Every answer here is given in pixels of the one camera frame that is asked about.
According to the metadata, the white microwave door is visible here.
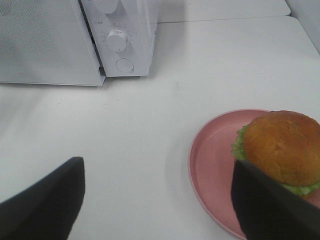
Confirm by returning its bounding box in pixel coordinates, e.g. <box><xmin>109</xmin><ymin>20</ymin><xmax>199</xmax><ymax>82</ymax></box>
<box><xmin>0</xmin><ymin>0</ymin><xmax>105</xmax><ymax>86</ymax></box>

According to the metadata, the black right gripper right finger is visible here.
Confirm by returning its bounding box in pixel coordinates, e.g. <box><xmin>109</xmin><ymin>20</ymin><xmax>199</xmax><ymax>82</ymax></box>
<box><xmin>231</xmin><ymin>160</ymin><xmax>320</xmax><ymax>240</ymax></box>

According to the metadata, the pink round plate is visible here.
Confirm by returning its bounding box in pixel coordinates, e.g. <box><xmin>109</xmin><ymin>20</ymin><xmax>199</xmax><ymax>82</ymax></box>
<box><xmin>189</xmin><ymin>109</ymin><xmax>320</xmax><ymax>239</ymax></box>

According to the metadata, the white microwave oven body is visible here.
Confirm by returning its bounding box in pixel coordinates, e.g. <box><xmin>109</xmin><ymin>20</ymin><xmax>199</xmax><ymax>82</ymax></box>
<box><xmin>81</xmin><ymin>0</ymin><xmax>159</xmax><ymax>78</ymax></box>

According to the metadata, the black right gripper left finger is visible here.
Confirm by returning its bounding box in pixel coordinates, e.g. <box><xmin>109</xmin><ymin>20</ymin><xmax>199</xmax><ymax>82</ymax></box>
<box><xmin>0</xmin><ymin>157</ymin><xmax>86</xmax><ymax>240</ymax></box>

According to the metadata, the upper white power knob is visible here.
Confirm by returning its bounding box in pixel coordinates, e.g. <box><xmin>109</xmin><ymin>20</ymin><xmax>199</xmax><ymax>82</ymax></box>
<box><xmin>93</xmin><ymin>0</ymin><xmax>119</xmax><ymax>14</ymax></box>

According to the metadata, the round white door button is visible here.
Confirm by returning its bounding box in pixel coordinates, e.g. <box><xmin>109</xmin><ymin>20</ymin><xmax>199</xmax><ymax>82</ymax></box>
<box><xmin>116</xmin><ymin>58</ymin><xmax>134</xmax><ymax>73</ymax></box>

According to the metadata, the white timer knob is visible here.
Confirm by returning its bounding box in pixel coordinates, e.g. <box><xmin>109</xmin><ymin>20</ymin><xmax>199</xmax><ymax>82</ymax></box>
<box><xmin>105</xmin><ymin>29</ymin><xmax>128</xmax><ymax>52</ymax></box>

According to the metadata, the burger with lettuce and cheese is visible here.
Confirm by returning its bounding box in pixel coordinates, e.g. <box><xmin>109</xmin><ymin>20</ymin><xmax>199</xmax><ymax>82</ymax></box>
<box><xmin>231</xmin><ymin>110</ymin><xmax>320</xmax><ymax>198</ymax></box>

